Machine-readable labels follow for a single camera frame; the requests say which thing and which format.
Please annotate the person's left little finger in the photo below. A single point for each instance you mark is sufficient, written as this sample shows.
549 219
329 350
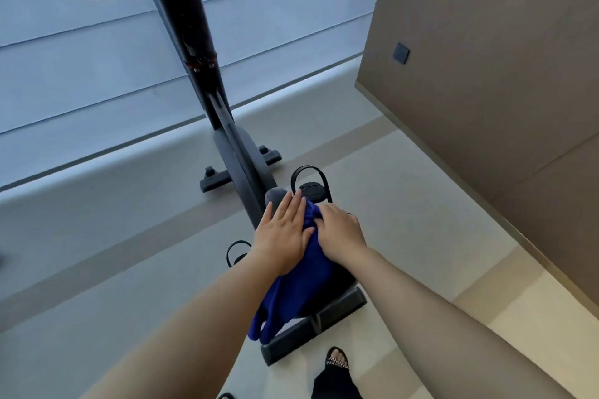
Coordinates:
265 217

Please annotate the dark wall socket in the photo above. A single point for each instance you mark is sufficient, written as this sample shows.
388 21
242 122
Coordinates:
401 53

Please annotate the person's left thumb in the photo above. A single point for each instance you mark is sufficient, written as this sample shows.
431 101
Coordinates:
309 237

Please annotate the black exercise bike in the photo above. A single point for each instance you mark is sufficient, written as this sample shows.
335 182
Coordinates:
234 165

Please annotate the blue cloth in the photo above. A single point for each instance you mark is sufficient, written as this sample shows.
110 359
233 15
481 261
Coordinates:
314 272

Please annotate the person's right thumb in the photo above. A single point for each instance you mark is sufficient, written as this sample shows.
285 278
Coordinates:
318 231

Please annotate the person's left middle finger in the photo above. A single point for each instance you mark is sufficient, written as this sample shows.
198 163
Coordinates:
287 210

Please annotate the person's right hand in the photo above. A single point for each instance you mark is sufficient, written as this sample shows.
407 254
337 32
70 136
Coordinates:
341 237

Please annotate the person's left hand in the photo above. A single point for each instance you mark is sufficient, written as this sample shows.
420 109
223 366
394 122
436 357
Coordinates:
278 239

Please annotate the black checkered sandal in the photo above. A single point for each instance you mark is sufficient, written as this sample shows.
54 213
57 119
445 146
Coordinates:
226 396
338 359

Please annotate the black trouser leg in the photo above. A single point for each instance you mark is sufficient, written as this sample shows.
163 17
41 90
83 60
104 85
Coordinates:
334 384

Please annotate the grey window blind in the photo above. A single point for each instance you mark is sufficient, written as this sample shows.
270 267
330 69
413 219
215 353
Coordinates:
93 66

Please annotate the person's left forearm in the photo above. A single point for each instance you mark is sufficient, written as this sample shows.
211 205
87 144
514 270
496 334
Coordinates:
187 333

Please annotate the person's right forearm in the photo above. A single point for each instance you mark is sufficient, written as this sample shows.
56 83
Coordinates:
444 333

